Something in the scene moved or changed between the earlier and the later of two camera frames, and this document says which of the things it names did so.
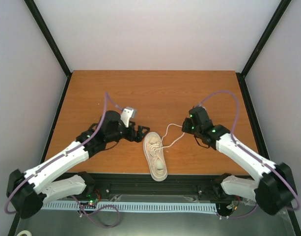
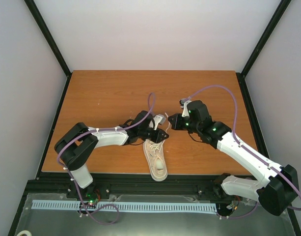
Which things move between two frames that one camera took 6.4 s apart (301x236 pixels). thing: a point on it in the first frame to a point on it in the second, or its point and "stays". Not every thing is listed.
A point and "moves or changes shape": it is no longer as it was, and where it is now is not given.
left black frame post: x=51 y=41 stays
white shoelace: x=156 y=147 moves or changes shape
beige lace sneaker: x=153 y=149 stays
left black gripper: x=139 y=138 to x=157 y=138
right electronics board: x=224 y=209 stays
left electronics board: x=91 y=198 stays
